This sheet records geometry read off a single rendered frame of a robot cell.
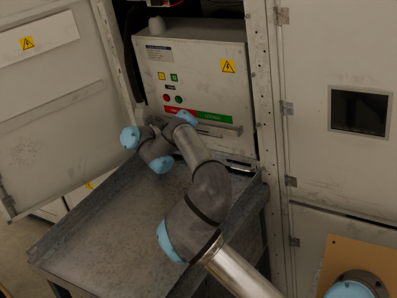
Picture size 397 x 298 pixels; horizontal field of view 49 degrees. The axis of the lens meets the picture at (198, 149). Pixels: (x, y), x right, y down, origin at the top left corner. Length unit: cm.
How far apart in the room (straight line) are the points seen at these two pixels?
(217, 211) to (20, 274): 207
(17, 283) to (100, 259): 141
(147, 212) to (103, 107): 49
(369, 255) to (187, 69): 88
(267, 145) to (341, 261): 48
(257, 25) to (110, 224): 88
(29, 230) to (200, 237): 228
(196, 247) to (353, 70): 65
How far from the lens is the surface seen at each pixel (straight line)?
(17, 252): 313
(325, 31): 128
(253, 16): 137
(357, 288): 112
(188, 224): 107
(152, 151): 142
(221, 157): 176
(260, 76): 144
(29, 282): 289
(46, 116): 179
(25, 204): 192
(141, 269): 148
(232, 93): 158
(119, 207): 174
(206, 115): 170
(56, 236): 169
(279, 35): 133
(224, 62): 154
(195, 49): 158
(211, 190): 106
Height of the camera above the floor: 192
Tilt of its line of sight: 34 degrees down
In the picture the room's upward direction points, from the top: 11 degrees counter-clockwise
